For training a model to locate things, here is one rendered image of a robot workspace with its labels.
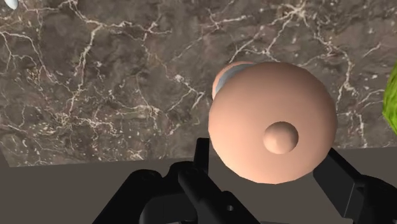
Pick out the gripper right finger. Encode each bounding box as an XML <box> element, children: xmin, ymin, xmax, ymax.
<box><xmin>312</xmin><ymin>147</ymin><xmax>397</xmax><ymax>224</ymax></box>

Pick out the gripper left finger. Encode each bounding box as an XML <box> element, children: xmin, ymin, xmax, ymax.
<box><xmin>92</xmin><ymin>137</ymin><xmax>261</xmax><ymax>224</ymax></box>

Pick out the green leafy round thing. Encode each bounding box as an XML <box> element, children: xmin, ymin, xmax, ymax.
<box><xmin>382</xmin><ymin>63</ymin><xmax>397</xmax><ymax>136</ymax></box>

